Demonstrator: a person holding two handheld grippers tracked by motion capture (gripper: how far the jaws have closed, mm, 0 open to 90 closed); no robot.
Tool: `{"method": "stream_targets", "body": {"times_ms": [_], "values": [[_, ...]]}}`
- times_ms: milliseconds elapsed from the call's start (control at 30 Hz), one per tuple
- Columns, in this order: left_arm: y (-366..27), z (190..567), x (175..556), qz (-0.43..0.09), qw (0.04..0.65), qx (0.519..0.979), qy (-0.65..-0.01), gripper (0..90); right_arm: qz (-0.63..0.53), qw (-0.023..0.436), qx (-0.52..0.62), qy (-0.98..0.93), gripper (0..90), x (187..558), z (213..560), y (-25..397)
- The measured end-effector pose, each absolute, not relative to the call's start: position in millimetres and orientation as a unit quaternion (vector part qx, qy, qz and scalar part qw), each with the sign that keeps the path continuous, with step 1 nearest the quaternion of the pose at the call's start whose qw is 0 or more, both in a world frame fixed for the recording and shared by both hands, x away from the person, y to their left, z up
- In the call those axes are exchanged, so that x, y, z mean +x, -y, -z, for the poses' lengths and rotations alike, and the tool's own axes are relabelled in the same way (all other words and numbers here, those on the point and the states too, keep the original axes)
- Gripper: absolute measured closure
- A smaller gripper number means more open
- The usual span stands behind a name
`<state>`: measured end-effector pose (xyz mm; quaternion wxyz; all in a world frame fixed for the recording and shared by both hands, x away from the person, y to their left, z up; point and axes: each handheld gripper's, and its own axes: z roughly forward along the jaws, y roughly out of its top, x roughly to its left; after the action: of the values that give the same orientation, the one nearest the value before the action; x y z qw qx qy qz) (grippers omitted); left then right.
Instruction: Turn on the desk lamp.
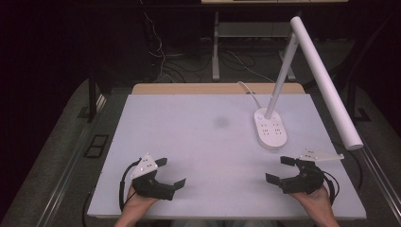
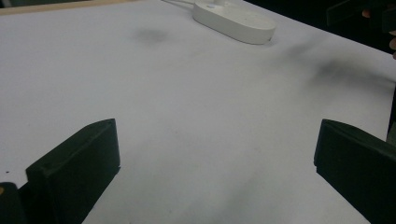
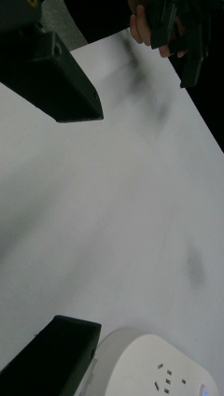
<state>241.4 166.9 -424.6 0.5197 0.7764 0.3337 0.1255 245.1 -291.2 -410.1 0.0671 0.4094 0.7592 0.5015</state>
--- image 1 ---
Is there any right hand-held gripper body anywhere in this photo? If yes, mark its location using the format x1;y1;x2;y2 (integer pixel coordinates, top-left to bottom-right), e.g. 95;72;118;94
278;148;344;195

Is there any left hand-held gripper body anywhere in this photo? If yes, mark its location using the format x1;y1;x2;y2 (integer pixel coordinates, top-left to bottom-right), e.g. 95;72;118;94
130;153;176;201

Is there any person's left hand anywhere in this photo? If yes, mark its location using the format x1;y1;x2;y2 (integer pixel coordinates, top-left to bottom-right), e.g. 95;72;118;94
121;185;159;219

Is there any person's right hand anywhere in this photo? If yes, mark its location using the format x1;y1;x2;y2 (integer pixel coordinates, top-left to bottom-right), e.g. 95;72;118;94
289;185;335;218

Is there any white table mat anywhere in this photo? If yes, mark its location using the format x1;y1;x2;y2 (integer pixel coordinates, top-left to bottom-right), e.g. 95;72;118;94
87;94;367;220

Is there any white desk lamp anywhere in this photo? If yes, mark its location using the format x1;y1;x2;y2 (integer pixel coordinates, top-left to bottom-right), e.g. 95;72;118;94
253;16;364;151

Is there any grey metal stand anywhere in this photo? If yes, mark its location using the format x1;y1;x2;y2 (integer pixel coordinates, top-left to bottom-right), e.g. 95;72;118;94
212;11;297;82

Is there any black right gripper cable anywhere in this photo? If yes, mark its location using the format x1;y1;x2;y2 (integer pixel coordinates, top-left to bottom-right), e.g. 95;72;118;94
321;169;340;206

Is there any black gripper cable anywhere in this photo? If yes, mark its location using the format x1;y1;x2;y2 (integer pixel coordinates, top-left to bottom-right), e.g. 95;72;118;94
118;158;142;212
321;169;340;206

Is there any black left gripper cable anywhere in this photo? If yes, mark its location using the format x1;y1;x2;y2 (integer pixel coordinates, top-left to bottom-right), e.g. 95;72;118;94
118;158;142;212

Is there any thin black cable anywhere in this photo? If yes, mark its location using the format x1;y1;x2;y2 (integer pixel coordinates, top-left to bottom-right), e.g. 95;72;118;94
333;142;364;191

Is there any black floor frame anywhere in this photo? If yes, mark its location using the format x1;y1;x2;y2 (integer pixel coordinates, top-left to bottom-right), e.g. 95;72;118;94
83;133;110;159

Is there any white lamp cable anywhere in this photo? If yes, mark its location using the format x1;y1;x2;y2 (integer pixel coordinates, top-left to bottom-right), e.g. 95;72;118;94
236;80;263;110

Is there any black post stand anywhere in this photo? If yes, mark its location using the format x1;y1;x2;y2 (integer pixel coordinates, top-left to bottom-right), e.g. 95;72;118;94
77;67;112;124

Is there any floor cables bundle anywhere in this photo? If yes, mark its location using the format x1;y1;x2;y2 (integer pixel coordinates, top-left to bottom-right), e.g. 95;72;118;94
138;0;275;84

